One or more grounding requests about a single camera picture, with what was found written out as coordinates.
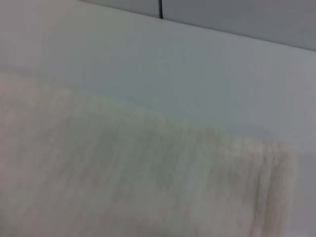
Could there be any white ribbed towel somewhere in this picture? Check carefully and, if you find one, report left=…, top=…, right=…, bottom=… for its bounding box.
left=0, top=71, right=298, bottom=237

